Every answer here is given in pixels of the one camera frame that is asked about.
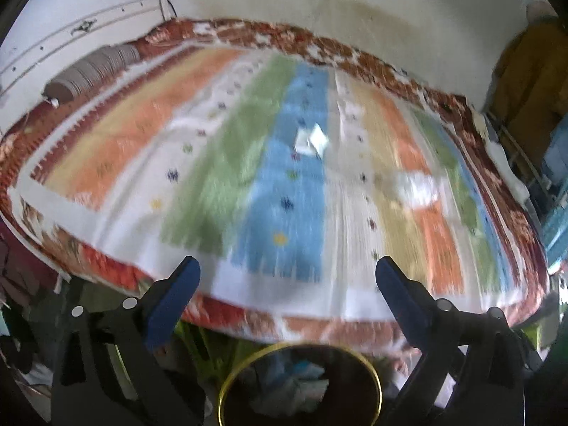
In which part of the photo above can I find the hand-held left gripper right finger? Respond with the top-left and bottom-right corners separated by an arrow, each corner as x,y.
375,255 -> 526,426

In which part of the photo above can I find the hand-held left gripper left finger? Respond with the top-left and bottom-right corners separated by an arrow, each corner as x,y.
50,255 -> 207,426

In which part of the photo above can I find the dark bin with gold rim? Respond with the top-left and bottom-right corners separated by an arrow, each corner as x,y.
217,343 -> 383,426

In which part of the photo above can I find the small white paper piece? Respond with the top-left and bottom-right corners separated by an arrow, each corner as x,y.
294,123 -> 330,159

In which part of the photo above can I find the green plastic sheet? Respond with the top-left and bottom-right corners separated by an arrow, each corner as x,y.
173,319 -> 276,379

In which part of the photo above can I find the striped colourful bed blanket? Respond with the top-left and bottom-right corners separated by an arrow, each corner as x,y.
0,18 -> 549,356

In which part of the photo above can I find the striped colourful rug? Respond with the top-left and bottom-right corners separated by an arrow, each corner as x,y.
18,44 -> 540,320

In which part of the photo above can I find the white cloth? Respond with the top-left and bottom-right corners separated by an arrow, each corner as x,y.
473,111 -> 531,200

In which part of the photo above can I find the light blue cloth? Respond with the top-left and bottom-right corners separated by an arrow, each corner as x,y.
539,118 -> 568,272

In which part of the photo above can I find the grey bolster pillow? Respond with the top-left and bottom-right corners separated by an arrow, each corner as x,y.
42,43 -> 143,103

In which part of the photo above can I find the yellow brown cloth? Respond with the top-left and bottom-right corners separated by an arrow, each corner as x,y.
490,2 -> 568,143

